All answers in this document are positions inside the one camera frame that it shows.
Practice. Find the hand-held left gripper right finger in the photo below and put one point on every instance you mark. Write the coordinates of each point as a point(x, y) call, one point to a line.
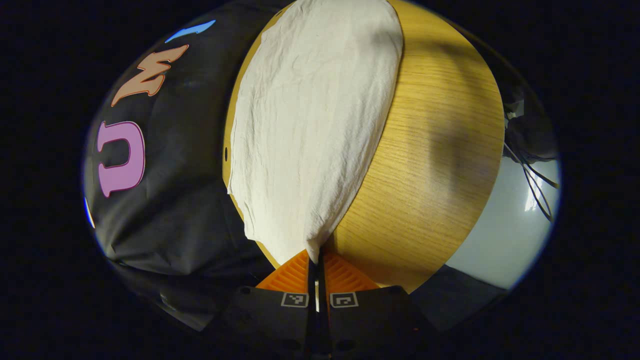
point(370, 325)

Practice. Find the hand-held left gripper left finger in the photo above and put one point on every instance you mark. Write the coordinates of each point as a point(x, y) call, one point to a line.
point(280, 325)

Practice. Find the white jeans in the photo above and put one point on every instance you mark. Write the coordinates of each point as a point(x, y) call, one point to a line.
point(315, 125)

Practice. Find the black backdrop cloth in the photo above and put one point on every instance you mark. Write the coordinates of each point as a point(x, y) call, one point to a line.
point(185, 200)

